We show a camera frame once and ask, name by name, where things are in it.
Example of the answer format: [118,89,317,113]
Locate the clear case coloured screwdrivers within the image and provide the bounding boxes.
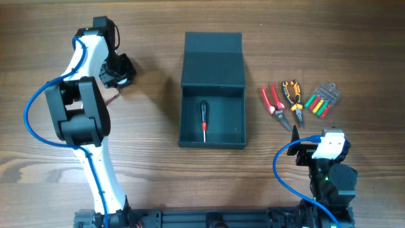
[304,82,340,119]

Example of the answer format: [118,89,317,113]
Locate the blue cable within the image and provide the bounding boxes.
[272,135,342,228]
[23,36,110,228]

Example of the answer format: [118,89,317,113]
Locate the black red screwdriver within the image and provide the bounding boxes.
[200,100,208,143]

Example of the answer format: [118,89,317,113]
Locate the left blue cable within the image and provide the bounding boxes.
[23,36,110,228]

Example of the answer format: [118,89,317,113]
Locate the red handled snips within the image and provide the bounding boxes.
[261,84,292,132]

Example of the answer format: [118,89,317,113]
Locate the dark green open box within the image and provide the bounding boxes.
[178,32,247,149]

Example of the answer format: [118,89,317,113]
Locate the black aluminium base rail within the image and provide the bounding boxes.
[73,205,355,228]

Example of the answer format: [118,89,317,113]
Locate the orange black long-nose pliers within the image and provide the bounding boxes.
[282,80,304,128]

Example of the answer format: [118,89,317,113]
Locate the round black tape measure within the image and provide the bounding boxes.
[105,79,132,106]

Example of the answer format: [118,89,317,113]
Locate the right blue cable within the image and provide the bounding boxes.
[272,135,342,228]

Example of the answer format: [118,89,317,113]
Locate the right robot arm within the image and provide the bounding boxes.
[287,128,358,227]

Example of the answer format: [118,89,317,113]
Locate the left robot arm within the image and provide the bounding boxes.
[45,16,140,227]

